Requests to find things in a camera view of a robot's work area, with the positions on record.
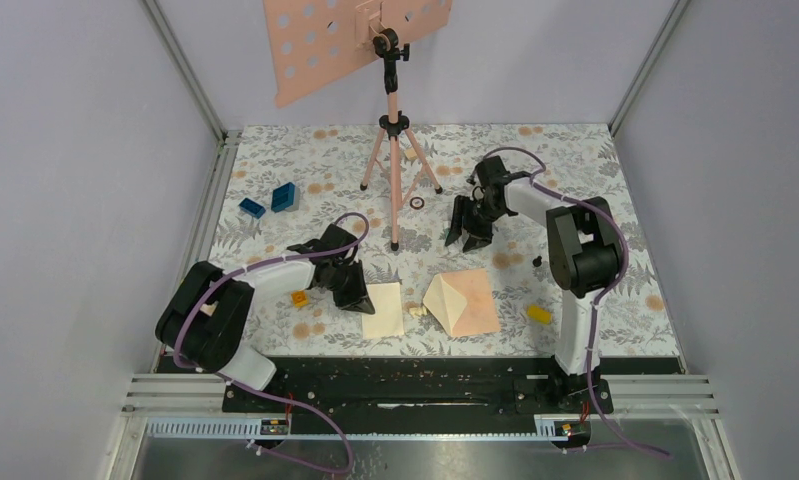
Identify pink perforated music stand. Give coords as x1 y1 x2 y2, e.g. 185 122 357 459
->
261 0 455 253

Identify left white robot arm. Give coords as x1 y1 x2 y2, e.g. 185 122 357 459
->
155 223 376 411

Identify yellow toy brick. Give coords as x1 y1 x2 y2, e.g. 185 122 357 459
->
526 305 552 325

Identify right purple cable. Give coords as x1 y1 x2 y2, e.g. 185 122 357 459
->
481 146 673 461

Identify floral patterned table mat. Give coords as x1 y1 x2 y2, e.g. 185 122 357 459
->
209 124 680 358

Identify purple cable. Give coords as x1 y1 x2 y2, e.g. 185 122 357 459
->
172 211 371 476
481 146 673 461

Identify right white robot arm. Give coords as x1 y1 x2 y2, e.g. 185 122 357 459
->
445 155 628 412

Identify large blue toy brick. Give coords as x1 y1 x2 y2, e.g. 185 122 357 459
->
271 182 300 213

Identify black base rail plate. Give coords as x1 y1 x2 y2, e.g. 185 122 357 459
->
157 354 685 439

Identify small blue toy brick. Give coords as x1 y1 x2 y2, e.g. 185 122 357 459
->
238 198 266 220

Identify beige lined letter paper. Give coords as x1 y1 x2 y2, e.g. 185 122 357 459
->
362 282 404 340

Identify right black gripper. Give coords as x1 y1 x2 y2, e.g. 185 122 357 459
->
444 194 506 253

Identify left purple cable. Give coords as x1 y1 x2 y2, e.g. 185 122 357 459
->
172 211 371 476

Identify orange square toy brick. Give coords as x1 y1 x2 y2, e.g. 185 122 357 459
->
290 291 310 309

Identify tan paper envelope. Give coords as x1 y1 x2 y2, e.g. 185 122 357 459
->
423 268 501 338

